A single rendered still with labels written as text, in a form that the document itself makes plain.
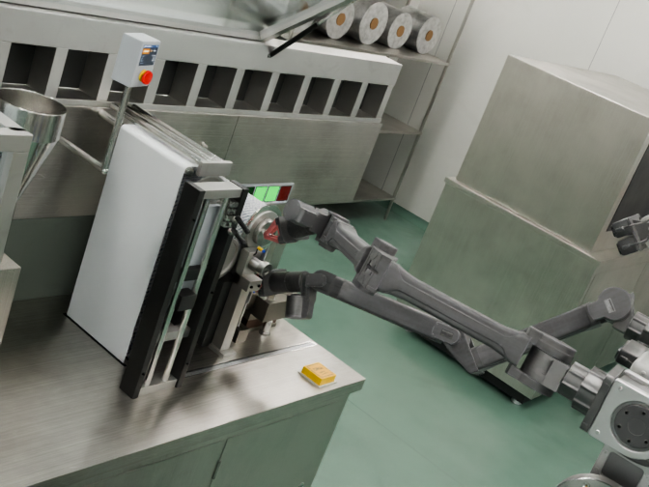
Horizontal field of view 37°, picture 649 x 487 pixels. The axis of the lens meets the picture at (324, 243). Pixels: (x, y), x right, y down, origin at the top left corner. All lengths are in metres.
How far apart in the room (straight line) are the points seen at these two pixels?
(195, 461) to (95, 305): 0.46
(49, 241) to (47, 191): 0.15
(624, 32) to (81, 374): 5.19
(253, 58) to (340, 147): 0.62
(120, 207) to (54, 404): 0.50
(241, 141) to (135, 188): 0.59
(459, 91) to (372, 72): 4.18
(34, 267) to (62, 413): 0.50
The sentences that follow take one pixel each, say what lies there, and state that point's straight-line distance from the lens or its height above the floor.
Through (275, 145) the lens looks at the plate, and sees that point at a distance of 2.96.
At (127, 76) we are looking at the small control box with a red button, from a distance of 2.01.
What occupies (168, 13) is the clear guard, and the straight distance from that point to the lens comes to 2.46.
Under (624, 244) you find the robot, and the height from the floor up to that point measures 1.68.
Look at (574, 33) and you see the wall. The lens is 7.00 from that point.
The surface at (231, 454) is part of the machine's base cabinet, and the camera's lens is 2.50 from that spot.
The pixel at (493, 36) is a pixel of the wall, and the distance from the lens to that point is 7.26.
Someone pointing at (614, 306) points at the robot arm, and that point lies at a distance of 2.29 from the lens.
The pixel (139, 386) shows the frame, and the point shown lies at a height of 0.93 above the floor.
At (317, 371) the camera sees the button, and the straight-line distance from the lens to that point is 2.65.
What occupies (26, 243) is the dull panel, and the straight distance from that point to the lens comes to 2.50.
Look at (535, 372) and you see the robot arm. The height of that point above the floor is 1.44.
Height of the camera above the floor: 2.11
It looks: 19 degrees down
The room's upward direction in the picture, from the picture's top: 21 degrees clockwise
